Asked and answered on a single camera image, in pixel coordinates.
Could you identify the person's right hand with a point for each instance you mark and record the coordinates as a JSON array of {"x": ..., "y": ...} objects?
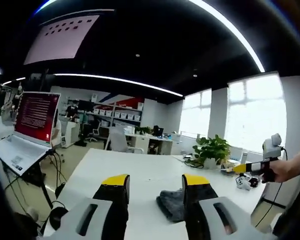
[{"x": 280, "y": 172}]

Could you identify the black monitor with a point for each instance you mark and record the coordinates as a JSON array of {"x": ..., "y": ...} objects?
[{"x": 158, "y": 131}]

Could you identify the white laptop with red screen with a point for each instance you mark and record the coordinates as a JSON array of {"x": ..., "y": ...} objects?
[{"x": 35, "y": 120}]

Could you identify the white and black controller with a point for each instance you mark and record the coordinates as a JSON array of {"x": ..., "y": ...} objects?
[{"x": 246, "y": 182}]

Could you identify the long ceiling light strip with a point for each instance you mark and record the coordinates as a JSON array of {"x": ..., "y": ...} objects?
[{"x": 230, "y": 27}]

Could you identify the grey towel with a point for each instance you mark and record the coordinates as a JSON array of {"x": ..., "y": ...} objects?
[{"x": 171, "y": 206}]

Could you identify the black office chair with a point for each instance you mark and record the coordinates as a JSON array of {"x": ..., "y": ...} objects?
[{"x": 93, "y": 131}]

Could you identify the short ceiling light strip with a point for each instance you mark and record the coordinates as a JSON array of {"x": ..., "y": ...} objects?
[{"x": 120, "y": 81}]

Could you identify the white office chair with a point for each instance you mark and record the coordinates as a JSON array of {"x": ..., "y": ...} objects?
[{"x": 118, "y": 140}]

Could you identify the green potted plant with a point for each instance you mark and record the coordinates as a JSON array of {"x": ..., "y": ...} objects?
[{"x": 211, "y": 150}]

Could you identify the white office desk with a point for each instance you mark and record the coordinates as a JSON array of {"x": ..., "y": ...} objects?
[{"x": 150, "y": 142}]

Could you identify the black laptop stand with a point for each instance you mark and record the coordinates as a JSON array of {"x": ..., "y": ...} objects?
[{"x": 37, "y": 175}]

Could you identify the shelf with white boxes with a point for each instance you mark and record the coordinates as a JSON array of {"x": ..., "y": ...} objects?
[{"x": 120, "y": 113}]

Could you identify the white ceiling panel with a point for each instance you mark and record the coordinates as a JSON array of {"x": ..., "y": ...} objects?
[{"x": 62, "y": 40}]

